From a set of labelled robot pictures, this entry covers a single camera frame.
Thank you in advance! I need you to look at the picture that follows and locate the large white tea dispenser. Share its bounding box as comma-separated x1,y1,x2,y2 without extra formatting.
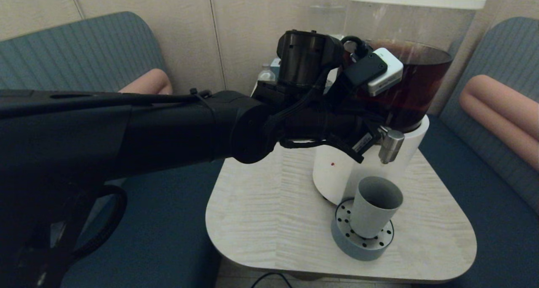
312,0,487,206

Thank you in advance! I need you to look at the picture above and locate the small white water dispenser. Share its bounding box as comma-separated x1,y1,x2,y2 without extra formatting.
307,0,351,39

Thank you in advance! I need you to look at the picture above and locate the black left camera cable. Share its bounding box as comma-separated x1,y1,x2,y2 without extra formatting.
279,35,374,165

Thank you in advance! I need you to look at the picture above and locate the teal upholstered bench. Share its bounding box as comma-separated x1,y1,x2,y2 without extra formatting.
415,17,539,288
0,12,245,288

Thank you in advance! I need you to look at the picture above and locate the pink bolster cushion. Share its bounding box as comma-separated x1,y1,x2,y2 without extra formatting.
119,68,173,95
459,75,539,173

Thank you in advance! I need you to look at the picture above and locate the grey plastic cup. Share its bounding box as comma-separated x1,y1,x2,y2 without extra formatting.
350,176,404,239

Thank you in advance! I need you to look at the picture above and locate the black floor cable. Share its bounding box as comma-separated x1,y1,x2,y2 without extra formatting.
252,273,293,288

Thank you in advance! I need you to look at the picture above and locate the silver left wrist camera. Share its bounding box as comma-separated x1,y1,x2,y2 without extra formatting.
344,48,404,97

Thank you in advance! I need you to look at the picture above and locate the steel dispenser tap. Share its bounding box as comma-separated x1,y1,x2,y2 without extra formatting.
378,126,405,165

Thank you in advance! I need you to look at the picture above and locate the round grey drip tray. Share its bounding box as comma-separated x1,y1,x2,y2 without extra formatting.
331,198,395,262

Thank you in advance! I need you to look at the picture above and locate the clear plastic bottle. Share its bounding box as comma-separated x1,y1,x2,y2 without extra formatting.
258,64,277,83

